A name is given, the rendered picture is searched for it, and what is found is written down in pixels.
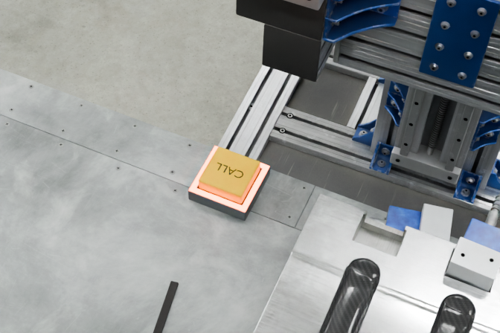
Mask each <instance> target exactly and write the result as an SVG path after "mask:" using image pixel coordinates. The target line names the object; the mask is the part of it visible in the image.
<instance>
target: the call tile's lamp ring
mask: <svg viewBox="0 0 500 333"><path fill-rule="evenodd" d="M217 148H218V146H215V147H214V148H213V150H212V152H211V153H210V155H209V157H208V159H207V161H206V162H205V164H204V165H203V167H202V168H201V170H200V172H199V174H198V175H197V177H196V179H195V180H194V182H193V184H192V185H191V187H190V189H189V191H191V192H193V193H196V194H199V195H202V196H204V197H206V198H209V199H212V200H214V201H218V202H219V203H222V204H225V205H228V206H229V207H233V208H235V209H238V210H241V211H243V212H245V211H246V210H247V208H248V206H249V204H250V202H251V200H252V199H253V197H254V194H255V193H256V192H257V189H258V187H259V186H260V183H261V182H262V180H263V178H264V176H265V174H266V173H267V171H268V169H269V166H268V165H265V164H262V163H260V168H263V169H262V170H261V172H260V174H259V176H258V178H257V180H256V181H255V183H254V186H253V187H252V189H251V191H250V193H249V194H248V196H247V198H246V200H245V202H244V204H243V206H242V205H239V204H236V203H234V202H232V201H228V200H226V199H224V198H220V197H218V196H216V195H213V194H210V193H207V192H205V191H203V190H200V189H197V188H196V187H197V185H198V184H199V178H200V176H201V175H202V173H203V172H204V170H205V168H206V166H207V165H208V163H209V161H210V159H211V158H212V156H213V155H214V153H215V152H216V150H217Z"/></svg>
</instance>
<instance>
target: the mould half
mask: <svg viewBox="0 0 500 333"><path fill-rule="evenodd" d="M366 213H367V210H363V209H361V208H358V207H355V206H353V205H350V204H347V203H344V202H343V201H339V200H337V199H334V198H331V197H329V196H326V195H323V194H321V193H320V194H319V196H318V198H317V200H316V202H315V204H314V206H313V208H312V210H311V213H310V215H309V217H308V219H307V221H306V223H305V225H304V227H303V229H302V231H301V233H300V235H299V237H298V240H297V242H296V243H295V246H294V248H293V249H292V252H291V254H290V256H289V259H288V261H287V263H286V265H285V267H284V269H283V271H282V273H281V276H280V278H279V280H278V282H277V284H276V286H275V289H274V291H273V292H272V295H271V297H270V298H269V301H268V303H267V305H266V307H265V309H264V311H263V313H262V315H261V318H260V320H259V322H258V324H257V326H256V328H255V330H254V332H253V333H319V331H320V328H321V326H322V323H323V322H324V318H325V317H326V315H327V312H328V310H329V307H330V304H331V302H332V301H333V298H334V296H335V293H336V290H337V288H338V286H339V283H340V282H341V279H342V277H343V274H344V271H345V269H346V267H347V265H348V266H349V264H350V263H351V262H352V261H353V260H355V259H359V258H366V259H370V260H372V261H374V262H375V263H376V264H377V265H378V267H379V269H380V279H381V280H380V281H379V284H378V286H377V289H376V292H375V294H374V297H373V299H372V301H371V304H370V306H369V309H368V312H367V314H366V316H365V319H364V321H363V324H362V327H361V329H360V331H359V333H430V331H431V328H432V325H433V322H434V320H435V317H436V314H437V312H438V309H439V306H440V303H442V302H443V300H444V299H445V298H446V297H448V296H449V295H451V294H460V295H463V296H465V297H467V298H468V299H469V300H471V302H472V303H473V305H474V307H475V320H474V323H473V325H472V329H471V332H470V333H500V266H499V269H498V272H497V274H496V278H495V280H494V283H493V287H492V289H491V292H490V293H488V292H486V291H483V290H481V289H478V288H475V287H473V286H471V285H467V284H465V283H463V282H459V281H457V280H455V279H452V278H449V277H446V276H444V273H445V270H446V266H447V265H448V262H449V258H450V256H451V254H452V250H453V248H456V246H457V245H456V244H454V243H452V242H448V241H446V240H444V239H441V238H438V237H436V236H433V235H430V234H428V233H424V232H423V231H420V230H417V229H414V228H412V227H409V226H406V228H405V230H407V232H406V235H405V237H404V240H403V242H402V244H401V246H400V249H399V252H398V254H397V257H395V256H392V255H389V254H387V253H384V252H382V251H379V250H376V249H373V248H370V247H368V246H366V245H363V244H360V243H358V242H355V241H353V240H352V239H353V236H354V234H355V232H356V229H357V227H358V226H359V223H360V221H361V219H362V216H363V214H365V215H366Z"/></svg>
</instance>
